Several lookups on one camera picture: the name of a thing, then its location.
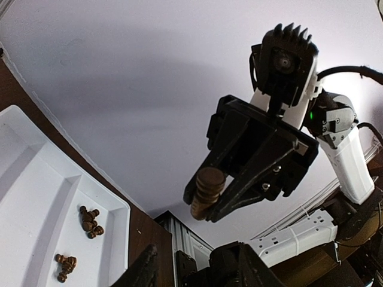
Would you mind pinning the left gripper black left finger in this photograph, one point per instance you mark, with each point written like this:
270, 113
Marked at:
143, 271

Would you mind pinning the white plastic compartment tray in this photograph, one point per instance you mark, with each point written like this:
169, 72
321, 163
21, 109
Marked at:
41, 191

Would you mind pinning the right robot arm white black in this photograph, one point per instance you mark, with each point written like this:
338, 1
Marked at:
333, 123

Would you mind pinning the pile of brown chess pieces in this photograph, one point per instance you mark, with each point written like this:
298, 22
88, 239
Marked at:
78, 255

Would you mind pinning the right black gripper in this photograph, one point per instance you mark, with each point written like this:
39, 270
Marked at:
269, 149

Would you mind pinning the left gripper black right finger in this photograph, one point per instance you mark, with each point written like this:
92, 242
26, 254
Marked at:
253, 271

